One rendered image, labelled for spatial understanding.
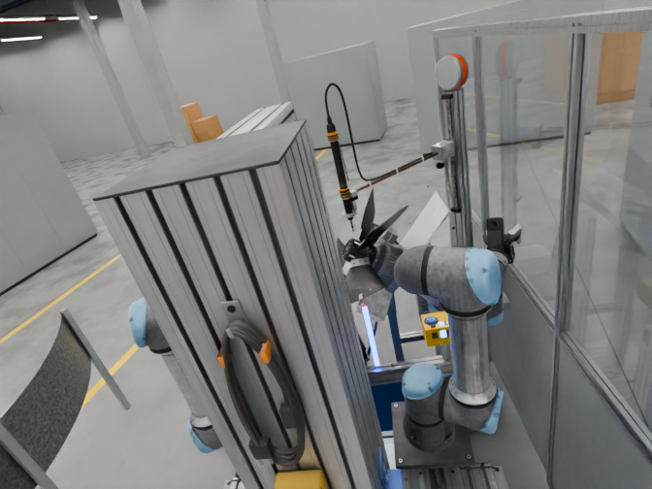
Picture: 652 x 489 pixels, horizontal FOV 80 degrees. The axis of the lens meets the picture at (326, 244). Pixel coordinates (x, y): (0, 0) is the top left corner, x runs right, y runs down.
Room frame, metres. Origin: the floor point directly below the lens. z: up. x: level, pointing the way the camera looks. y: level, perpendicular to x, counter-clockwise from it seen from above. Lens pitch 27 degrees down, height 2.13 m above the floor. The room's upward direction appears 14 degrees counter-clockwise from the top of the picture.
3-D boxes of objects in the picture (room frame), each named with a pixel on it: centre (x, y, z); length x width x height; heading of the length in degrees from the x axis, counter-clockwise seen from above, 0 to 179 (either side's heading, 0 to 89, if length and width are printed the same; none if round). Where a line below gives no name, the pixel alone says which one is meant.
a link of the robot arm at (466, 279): (0.71, -0.27, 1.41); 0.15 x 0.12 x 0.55; 53
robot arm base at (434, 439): (0.79, -0.17, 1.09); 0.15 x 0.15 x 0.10
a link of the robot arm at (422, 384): (0.79, -0.17, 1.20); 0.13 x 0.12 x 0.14; 53
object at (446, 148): (1.90, -0.69, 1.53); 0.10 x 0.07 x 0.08; 117
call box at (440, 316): (1.22, -0.38, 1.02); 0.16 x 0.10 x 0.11; 82
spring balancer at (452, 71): (1.94, -0.78, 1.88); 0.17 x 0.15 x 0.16; 172
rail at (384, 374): (1.27, 0.01, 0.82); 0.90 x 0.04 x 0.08; 82
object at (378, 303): (1.56, -0.16, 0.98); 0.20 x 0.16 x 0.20; 82
